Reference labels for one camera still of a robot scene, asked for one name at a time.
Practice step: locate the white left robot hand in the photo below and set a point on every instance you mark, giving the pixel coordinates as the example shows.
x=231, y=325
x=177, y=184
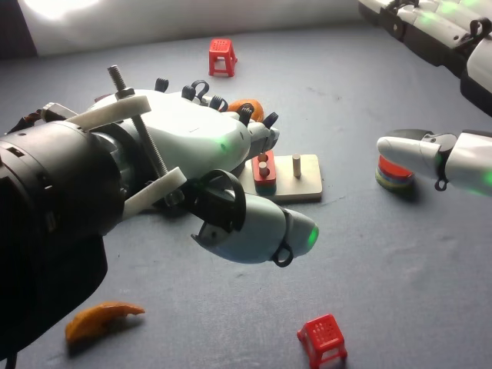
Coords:
x=192, y=127

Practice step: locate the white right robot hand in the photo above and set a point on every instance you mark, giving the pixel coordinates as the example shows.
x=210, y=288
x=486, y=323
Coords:
x=407, y=151

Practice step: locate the stack of coloured rings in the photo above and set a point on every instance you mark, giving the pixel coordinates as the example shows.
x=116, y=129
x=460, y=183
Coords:
x=394, y=171

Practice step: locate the small red object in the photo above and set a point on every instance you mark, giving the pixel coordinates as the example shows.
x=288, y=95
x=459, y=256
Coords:
x=265, y=178

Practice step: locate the wooden shape sorter board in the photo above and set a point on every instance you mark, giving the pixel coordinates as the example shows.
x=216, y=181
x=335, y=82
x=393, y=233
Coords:
x=303, y=188

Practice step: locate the orange toy drumstick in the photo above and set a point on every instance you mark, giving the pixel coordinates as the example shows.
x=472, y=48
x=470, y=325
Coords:
x=251, y=107

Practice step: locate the red toy stool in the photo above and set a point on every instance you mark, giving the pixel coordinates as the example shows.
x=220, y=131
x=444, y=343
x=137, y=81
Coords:
x=323, y=336
x=221, y=55

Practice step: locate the brown toy food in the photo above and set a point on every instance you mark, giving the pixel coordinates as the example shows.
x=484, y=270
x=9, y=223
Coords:
x=102, y=98

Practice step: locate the white backdrop sheet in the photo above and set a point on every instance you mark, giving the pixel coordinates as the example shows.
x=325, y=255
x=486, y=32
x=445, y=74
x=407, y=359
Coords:
x=173, y=19

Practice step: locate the grey table cloth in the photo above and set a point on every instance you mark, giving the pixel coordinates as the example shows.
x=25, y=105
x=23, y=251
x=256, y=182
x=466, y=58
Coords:
x=384, y=269

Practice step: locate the orange curved toy bread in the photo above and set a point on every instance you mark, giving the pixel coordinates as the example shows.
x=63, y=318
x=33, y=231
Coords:
x=96, y=321

